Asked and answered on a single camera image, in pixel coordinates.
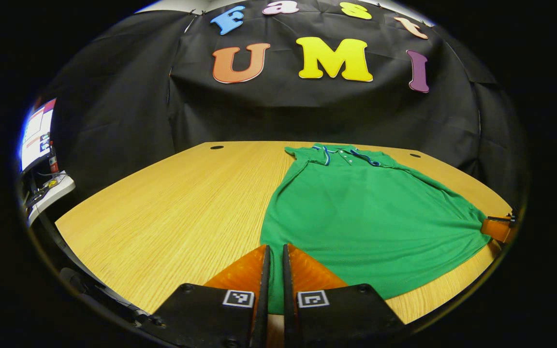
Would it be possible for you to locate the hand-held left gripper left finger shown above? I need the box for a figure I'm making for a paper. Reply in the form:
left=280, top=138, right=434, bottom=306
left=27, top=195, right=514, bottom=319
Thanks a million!
left=149, top=244, right=272, bottom=348

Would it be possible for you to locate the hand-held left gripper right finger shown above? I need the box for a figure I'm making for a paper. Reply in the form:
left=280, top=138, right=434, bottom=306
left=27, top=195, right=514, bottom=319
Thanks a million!
left=282, top=243, right=406, bottom=348

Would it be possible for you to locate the green T-shirt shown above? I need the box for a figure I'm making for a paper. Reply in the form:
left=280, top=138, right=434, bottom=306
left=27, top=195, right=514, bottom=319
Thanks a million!
left=259, top=144, right=494, bottom=315

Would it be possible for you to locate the black backdrop cloth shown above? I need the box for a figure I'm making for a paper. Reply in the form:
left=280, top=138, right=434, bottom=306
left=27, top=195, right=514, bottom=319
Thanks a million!
left=32, top=0, right=530, bottom=203

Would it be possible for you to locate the white side table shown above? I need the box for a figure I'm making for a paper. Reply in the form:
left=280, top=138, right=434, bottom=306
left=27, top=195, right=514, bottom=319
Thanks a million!
left=26, top=172, right=76, bottom=227

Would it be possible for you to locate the computer monitor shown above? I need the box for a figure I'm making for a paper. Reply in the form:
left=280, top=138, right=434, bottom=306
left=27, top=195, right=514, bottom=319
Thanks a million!
left=20, top=98, right=58, bottom=172

